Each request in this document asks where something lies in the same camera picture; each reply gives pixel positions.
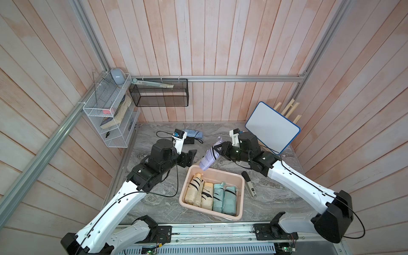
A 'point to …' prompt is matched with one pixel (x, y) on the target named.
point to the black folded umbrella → (189, 140)
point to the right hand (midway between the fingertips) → (213, 148)
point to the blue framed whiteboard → (274, 129)
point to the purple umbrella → (210, 156)
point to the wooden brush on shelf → (108, 122)
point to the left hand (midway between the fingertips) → (188, 150)
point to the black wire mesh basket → (148, 95)
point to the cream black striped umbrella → (207, 196)
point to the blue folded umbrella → (194, 133)
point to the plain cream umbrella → (193, 194)
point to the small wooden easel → (293, 107)
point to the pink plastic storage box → (215, 176)
